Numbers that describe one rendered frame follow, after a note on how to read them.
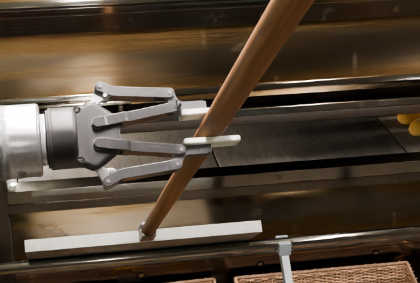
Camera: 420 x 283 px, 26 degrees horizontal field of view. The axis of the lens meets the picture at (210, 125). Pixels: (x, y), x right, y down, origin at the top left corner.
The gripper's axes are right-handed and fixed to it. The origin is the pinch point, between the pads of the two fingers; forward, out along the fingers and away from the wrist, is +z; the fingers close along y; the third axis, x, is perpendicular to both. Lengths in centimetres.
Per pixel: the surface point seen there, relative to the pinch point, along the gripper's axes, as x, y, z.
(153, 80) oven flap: -125, -43, 9
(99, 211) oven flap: -153, -13, -7
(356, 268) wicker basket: -161, 10, 70
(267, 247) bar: -116, 5, 33
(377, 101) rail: -117, -31, 68
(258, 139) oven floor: -162, -33, 45
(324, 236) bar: -115, 4, 47
